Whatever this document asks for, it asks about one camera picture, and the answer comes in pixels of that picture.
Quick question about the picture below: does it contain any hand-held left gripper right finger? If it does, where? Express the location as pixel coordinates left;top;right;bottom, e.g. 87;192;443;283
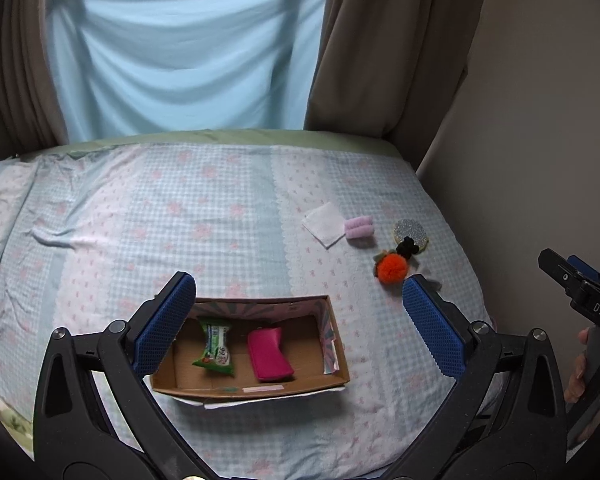
387;274;568;480

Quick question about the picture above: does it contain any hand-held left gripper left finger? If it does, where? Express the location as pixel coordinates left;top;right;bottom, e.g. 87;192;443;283
32;272;216;480

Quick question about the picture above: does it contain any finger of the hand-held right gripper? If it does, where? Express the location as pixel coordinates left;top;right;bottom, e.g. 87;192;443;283
538;248;589;306
567;254;600;285

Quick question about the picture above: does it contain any orange pompom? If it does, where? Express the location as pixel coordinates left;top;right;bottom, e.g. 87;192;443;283
372;249;411;285

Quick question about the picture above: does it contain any black hair tie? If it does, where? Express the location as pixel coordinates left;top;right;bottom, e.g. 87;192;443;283
396;236;422;263

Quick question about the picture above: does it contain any round silver glitter puff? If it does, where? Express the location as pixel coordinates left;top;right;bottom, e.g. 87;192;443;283
393;219;430;252

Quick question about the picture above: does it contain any pink towel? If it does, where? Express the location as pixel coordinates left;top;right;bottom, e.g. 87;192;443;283
343;215;376;244

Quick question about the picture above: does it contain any cardboard box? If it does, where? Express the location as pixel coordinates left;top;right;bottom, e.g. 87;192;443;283
150;294;351;409

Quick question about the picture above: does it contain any white square cloth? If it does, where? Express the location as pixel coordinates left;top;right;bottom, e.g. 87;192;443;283
301;203;347;249

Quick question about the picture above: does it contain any person's right hand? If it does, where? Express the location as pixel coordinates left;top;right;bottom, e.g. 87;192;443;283
564;327;594;404

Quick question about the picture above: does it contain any green snack packet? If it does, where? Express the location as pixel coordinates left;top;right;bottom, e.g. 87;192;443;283
191;317;236;377

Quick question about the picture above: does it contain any magenta pouch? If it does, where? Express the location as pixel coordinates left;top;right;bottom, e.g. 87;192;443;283
247;327;296;382

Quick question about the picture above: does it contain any green mattress cover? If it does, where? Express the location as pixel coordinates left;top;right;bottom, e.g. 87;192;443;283
17;128;401;160

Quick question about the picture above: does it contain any light blue hanging sheet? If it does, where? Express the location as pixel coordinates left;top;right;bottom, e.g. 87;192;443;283
46;0;331;142

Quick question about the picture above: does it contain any beige curtain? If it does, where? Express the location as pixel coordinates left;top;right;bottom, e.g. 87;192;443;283
0;0;97;157
304;0;490;138

